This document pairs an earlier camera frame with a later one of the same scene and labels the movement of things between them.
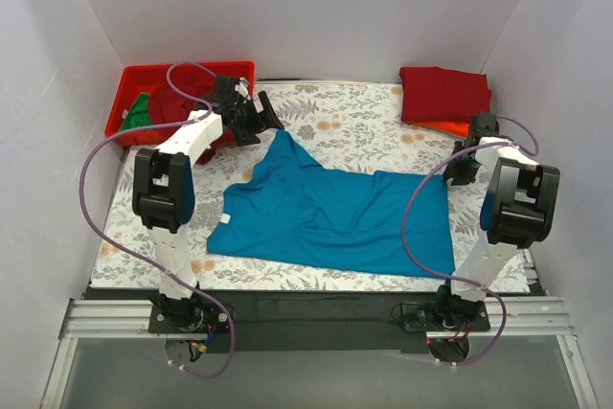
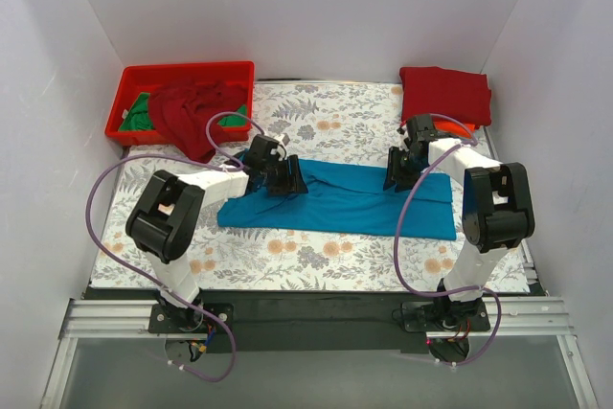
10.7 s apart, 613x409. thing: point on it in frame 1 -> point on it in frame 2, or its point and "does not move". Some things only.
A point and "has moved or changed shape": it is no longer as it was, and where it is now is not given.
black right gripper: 460,171 -> 399,170
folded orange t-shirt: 456,128 does not move
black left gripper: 252,118 -> 283,176
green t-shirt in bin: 138,115 does not move
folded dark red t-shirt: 437,94 does not move
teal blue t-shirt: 291,208 has moved or changed shape
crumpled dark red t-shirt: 166,107 does not move
